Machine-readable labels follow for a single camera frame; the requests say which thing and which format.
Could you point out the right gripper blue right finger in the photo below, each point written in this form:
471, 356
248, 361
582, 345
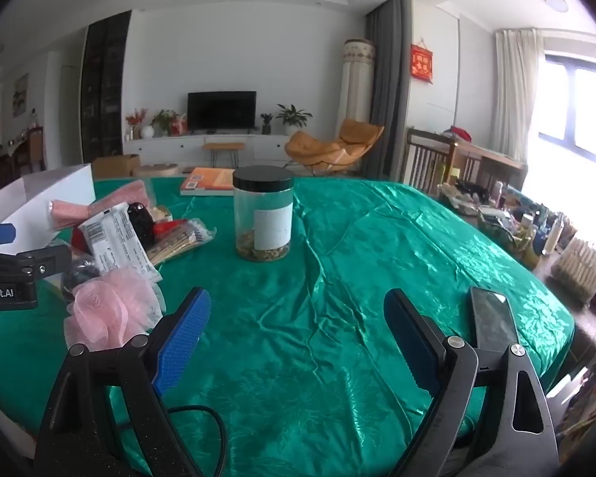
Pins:
515, 434

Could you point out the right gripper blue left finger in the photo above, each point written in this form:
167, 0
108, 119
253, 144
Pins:
81, 435

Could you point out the pink cloth pack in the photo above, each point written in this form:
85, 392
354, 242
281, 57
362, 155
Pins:
66, 214

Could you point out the white barcode snack bag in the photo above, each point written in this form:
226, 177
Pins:
114, 244

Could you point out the black lace hair scrunchies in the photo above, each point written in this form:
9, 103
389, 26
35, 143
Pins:
143, 224

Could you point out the wooden cotton swab pack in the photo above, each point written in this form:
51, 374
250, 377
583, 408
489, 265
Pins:
180, 240

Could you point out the red tissue pack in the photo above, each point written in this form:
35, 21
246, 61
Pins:
162, 228

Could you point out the white cardboard box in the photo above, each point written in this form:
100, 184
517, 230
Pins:
25, 204

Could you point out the black smartphone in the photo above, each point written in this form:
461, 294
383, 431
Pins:
495, 329

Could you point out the brown cardboard box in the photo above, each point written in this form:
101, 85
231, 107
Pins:
115, 167

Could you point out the green satin tablecloth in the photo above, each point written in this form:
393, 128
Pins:
297, 372

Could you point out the orange paperback book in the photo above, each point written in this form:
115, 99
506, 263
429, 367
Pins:
208, 182

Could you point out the red flower vase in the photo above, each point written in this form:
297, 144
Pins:
138, 127

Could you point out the clear jar black lid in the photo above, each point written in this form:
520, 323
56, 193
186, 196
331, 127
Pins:
263, 197

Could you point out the cluttered side table items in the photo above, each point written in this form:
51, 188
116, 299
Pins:
532, 235

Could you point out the white tv cabinet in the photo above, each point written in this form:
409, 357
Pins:
191, 150

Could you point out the black display cabinet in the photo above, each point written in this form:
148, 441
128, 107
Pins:
101, 87

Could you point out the small wooden bench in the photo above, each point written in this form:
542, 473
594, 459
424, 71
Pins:
233, 149

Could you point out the black flat television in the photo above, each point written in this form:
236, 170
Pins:
221, 110

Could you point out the green potted plant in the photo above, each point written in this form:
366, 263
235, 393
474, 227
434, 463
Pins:
293, 119

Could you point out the wooden dining chair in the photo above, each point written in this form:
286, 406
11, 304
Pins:
428, 160

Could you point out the orange lounge chair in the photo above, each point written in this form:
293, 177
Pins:
355, 139

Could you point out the white sheer curtain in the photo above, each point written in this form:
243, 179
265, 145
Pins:
519, 54

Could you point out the gray curtain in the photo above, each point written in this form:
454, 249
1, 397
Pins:
388, 29

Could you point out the red wall hanging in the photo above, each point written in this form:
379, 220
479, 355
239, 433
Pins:
421, 64

